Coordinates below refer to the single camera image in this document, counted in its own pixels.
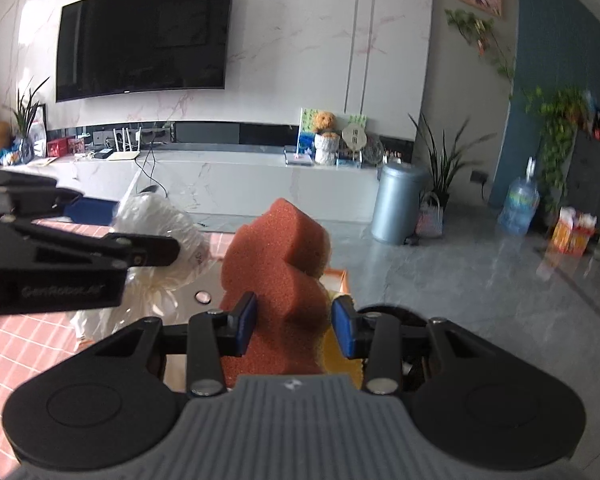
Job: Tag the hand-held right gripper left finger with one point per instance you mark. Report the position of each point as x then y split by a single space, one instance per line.
245 322

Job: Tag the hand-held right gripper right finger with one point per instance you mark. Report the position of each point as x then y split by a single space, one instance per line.
344 327

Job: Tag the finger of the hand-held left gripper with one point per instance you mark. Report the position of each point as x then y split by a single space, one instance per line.
92 211
150 252

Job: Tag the clear plastic bag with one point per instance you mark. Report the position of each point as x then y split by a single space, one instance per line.
155 220

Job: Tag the red sponge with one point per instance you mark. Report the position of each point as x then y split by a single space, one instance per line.
275 260

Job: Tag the small black box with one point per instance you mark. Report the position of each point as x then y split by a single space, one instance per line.
103 154

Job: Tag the white router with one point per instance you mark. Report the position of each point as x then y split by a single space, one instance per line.
125 156

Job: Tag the pink checked tablecloth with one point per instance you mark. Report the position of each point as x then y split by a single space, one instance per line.
30 350

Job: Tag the pink gift box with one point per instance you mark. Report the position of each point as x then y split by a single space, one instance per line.
77 146

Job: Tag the paper sheets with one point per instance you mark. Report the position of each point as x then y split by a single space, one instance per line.
42 161

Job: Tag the red gift box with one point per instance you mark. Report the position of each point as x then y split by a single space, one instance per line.
57 148

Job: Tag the green plant in glass vase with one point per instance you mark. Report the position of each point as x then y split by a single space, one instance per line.
24 152

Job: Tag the dark framed picture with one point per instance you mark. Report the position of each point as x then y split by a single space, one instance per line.
40 130

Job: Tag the snack packets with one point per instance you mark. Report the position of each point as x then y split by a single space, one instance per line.
11 156

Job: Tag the grey trash can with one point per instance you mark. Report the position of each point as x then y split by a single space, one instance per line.
397 205

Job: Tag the white marble television console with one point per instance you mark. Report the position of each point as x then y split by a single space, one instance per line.
280 185

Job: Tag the teddy bear in white cup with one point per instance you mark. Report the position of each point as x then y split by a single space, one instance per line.
326 150

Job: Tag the black curved television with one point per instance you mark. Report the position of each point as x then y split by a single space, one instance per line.
145 40

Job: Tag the round white hand fan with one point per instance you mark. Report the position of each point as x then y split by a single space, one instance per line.
357 138

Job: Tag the long-leaf potted plant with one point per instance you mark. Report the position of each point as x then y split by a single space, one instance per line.
445 165

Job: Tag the green and blue painting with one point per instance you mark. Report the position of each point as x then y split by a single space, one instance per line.
307 125

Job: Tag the brown teddy bear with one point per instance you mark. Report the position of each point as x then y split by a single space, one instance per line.
325 122

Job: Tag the blue water bottle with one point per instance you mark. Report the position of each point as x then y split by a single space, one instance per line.
520 205

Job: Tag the red and yellow carton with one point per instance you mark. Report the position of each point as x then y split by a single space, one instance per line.
572 232

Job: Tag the dark cabinet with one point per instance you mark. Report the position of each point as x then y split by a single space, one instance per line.
595 170

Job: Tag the trailing pothos plant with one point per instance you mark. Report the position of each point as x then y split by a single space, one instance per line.
560 115

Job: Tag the hanging vine plant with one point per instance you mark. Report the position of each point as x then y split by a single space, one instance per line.
472 25

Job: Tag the wall outlet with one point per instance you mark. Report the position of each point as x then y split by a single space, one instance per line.
478 176

